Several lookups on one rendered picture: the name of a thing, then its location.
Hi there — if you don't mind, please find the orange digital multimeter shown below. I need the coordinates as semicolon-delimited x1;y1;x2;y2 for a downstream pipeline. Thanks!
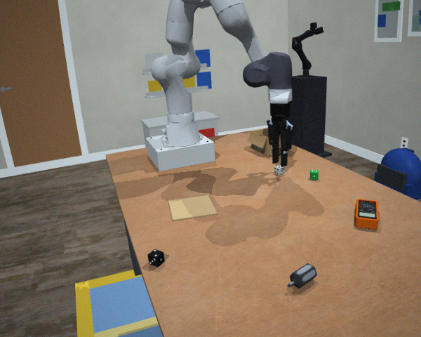
354;199;379;230

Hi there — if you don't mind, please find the white die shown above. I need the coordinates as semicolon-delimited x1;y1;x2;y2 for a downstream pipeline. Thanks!
274;165;284;175

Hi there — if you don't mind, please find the green die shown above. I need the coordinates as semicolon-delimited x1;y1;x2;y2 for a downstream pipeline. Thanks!
310;170;319;180

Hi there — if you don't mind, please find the beige square mat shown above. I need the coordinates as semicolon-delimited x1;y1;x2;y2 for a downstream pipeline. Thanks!
168;195;218;221

